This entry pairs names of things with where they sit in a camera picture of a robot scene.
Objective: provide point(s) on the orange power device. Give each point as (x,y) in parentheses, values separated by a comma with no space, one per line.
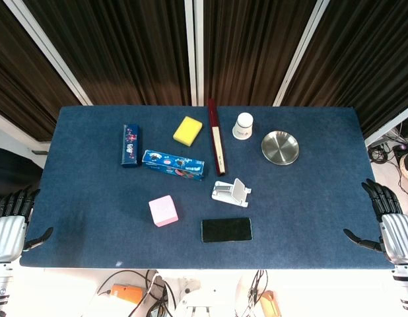
(126,293)

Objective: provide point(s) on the pink foam cube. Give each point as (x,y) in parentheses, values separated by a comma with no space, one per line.
(163,211)

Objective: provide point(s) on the dark blue patterned box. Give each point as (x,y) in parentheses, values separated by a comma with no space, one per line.
(130,145)

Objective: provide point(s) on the black smartphone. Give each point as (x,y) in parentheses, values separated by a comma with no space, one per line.
(226,230)

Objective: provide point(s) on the white paper cup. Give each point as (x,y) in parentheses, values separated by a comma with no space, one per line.
(242,127)

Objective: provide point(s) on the dark brown curtain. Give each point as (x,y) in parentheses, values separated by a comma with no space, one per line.
(118,49)
(22,82)
(365,56)
(250,43)

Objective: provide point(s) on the black fabric object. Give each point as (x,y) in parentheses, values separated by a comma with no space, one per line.
(12,168)

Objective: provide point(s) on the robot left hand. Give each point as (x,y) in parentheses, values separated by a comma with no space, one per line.
(7,236)

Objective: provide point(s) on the white partition frame post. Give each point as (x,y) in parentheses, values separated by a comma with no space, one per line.
(16,130)
(49,53)
(301,53)
(389,123)
(194,49)

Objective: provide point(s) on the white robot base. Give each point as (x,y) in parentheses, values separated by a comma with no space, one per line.
(204,297)

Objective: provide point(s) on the white folding phone stand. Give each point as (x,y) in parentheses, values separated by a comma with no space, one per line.
(230,195)

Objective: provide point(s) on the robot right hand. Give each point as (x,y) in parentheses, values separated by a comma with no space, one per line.
(398,236)

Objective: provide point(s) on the black electronic device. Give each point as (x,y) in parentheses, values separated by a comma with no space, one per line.
(403,150)

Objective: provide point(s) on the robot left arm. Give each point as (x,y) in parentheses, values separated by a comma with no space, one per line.
(0,287)

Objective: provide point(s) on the blue table cloth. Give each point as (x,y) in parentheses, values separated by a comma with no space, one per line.
(91,198)

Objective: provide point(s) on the blue Oreo cookie box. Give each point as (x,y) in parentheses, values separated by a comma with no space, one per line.
(172,164)

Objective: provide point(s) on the yellow sponge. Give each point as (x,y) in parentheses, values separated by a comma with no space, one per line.
(187,131)

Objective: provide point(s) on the yellow tan box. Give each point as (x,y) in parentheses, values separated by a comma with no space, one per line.
(270,303)

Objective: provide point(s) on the round stainless steel plate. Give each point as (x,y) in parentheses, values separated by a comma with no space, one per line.
(280,147)

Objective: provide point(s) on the long dark red box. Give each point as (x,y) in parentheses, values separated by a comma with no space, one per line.
(217,142)

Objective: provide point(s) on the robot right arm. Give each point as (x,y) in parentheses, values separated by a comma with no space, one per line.
(405,287)

